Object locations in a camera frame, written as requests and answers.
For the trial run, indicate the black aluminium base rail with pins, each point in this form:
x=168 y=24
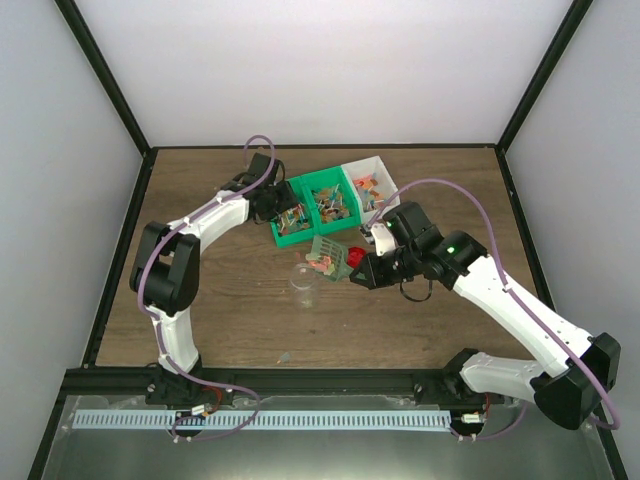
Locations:
x=455 y=385

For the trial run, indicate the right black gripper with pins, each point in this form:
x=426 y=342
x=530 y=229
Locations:
x=375 y=280

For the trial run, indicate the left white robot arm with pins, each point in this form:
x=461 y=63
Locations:
x=166 y=271

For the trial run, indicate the green double candy bin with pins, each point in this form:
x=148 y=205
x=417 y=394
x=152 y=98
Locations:
x=326 y=204

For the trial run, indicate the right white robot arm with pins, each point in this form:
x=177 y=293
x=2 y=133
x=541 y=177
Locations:
x=463 y=265

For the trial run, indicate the spilled candy near rail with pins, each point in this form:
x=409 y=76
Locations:
x=284 y=358

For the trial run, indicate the light blue slotted strip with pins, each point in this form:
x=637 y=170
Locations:
x=297 y=420

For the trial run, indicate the clear plastic jar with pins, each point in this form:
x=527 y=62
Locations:
x=303 y=282

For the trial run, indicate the green slotted scoop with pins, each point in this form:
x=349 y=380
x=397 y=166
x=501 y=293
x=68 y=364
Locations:
x=329 y=259

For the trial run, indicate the white candy bin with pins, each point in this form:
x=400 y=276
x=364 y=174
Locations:
x=371 y=183

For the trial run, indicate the red jar lid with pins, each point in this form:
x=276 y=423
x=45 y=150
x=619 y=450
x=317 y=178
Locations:
x=355 y=256

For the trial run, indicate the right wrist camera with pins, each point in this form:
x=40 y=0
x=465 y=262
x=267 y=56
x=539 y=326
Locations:
x=379 y=237

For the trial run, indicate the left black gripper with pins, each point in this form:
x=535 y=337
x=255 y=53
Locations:
x=289 y=200

